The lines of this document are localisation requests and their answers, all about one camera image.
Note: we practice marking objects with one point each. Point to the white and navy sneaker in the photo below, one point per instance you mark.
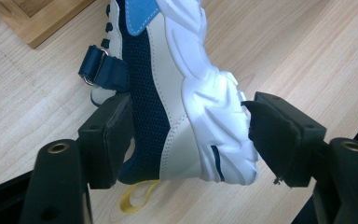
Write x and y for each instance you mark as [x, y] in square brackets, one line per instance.
[180, 93]

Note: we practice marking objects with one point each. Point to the wooden tray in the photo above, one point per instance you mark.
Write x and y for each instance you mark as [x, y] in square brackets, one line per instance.
[35, 17]

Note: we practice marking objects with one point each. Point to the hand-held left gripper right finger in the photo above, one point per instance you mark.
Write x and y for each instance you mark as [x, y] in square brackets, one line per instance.
[279, 140]

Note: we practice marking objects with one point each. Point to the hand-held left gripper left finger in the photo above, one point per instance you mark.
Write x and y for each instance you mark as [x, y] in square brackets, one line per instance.
[105, 140]

